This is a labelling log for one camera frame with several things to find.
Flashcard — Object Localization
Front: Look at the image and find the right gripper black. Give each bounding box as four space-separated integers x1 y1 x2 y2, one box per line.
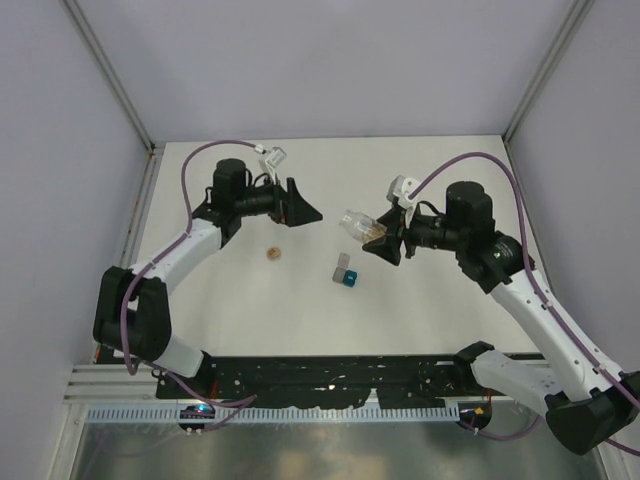
364 201 468 264

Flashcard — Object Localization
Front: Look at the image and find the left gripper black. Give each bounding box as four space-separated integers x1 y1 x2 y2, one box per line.
235 173 322 227

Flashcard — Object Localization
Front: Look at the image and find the clear pill bottle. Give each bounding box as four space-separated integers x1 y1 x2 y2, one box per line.
339 210 387 244

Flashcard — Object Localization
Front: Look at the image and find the orange bottle cap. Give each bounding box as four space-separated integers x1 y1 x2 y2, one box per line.
266 246 282 261

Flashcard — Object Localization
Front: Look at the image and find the grey pill box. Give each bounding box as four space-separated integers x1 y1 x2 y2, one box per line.
332 252 350 284

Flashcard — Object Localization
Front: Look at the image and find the blue pill box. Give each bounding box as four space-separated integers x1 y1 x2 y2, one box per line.
342 270 358 288

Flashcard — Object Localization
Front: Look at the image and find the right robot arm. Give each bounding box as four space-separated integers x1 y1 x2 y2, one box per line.
363 176 639 455

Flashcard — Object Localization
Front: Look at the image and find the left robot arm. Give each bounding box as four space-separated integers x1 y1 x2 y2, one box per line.
93 158 323 398

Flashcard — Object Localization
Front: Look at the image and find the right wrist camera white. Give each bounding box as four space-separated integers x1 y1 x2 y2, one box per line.
386 175 419 206

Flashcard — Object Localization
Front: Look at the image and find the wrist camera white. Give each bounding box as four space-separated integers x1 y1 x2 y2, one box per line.
259 147 287 184
386 175 419 206

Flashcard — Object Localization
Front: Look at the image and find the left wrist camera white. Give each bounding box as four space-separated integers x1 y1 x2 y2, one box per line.
259 147 287 184

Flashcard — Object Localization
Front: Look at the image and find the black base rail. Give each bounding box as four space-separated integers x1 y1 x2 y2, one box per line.
154 353 509 410

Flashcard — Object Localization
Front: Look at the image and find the white slotted cable duct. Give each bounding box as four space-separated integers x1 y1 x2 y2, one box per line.
85 403 460 424

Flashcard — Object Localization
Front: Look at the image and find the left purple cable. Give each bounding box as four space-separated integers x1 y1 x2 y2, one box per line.
121 138 271 441

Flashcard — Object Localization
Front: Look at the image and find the purple cable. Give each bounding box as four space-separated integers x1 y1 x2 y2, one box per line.
408 151 640 451
121 138 271 441

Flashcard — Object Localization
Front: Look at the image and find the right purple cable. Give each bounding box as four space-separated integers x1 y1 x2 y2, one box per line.
408 151 640 451

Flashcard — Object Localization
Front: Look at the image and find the left aluminium frame post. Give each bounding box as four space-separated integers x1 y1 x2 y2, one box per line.
57 0 157 151

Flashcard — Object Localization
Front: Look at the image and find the aluminium frame post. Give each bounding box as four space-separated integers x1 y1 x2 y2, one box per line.
501 0 595 148
57 0 157 151

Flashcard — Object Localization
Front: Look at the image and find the right aluminium frame post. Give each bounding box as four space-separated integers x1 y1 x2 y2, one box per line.
501 0 595 148

